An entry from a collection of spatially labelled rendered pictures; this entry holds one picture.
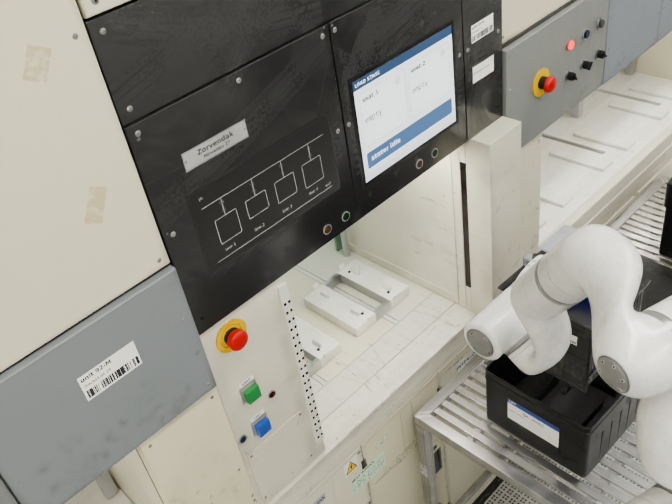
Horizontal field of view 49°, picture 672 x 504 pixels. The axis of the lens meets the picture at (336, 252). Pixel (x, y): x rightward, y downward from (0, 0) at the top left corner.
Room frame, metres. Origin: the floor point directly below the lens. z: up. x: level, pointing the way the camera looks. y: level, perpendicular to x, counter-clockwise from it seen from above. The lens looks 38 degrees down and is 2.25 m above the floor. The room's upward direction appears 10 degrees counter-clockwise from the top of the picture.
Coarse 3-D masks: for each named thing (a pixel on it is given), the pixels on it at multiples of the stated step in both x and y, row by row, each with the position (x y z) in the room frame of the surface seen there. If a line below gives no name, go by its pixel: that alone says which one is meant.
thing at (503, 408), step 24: (504, 360) 1.21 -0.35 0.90; (504, 384) 1.12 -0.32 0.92; (528, 384) 1.24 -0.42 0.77; (552, 384) 1.21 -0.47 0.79; (600, 384) 1.18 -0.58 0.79; (504, 408) 1.12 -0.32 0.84; (528, 408) 1.07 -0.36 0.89; (552, 408) 1.02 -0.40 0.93; (576, 408) 1.14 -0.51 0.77; (600, 408) 1.12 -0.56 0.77; (624, 408) 1.04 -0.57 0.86; (528, 432) 1.07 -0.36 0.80; (552, 432) 1.02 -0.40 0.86; (576, 432) 0.97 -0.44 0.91; (600, 432) 0.98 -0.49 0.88; (552, 456) 1.01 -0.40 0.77; (576, 456) 0.97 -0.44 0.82; (600, 456) 0.98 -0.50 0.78
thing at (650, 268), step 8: (648, 264) 1.49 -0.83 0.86; (656, 264) 1.49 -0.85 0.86; (648, 272) 1.46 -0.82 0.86; (656, 272) 1.46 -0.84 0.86; (664, 272) 1.45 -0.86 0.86; (656, 280) 1.43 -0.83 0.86; (664, 280) 1.42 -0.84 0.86; (648, 288) 1.40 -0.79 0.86; (656, 288) 1.40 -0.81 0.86; (664, 288) 1.39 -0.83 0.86; (648, 296) 1.37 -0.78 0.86; (656, 296) 1.37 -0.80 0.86; (664, 296) 1.36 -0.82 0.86; (648, 304) 1.34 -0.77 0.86
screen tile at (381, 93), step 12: (384, 84) 1.26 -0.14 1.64; (360, 96) 1.22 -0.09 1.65; (372, 96) 1.24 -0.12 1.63; (384, 96) 1.26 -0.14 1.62; (396, 96) 1.28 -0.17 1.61; (360, 108) 1.22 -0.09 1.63; (372, 108) 1.23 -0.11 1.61; (396, 108) 1.27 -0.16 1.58; (384, 120) 1.25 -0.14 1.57; (396, 120) 1.27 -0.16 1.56; (372, 132) 1.23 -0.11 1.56; (384, 132) 1.25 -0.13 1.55
